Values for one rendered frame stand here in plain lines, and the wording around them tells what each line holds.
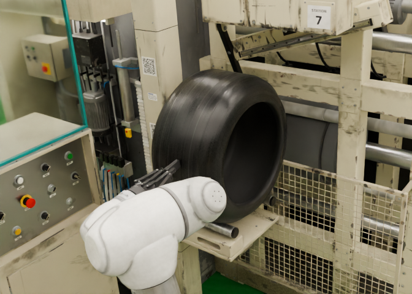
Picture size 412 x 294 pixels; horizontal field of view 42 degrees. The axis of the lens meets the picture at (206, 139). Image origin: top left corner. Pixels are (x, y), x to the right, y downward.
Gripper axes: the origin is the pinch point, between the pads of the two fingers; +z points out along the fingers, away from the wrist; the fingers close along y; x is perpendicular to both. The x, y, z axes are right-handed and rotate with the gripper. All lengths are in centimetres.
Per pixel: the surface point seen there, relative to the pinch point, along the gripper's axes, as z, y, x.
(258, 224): 34, -8, 49
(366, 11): 70, -42, -36
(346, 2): 64, -37, -41
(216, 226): 12.5, -3.7, 35.6
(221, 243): 9.4, -7.9, 40.4
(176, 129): 9.7, 3.8, -9.6
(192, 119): 13.4, -1.6, -13.1
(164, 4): 37, 25, -46
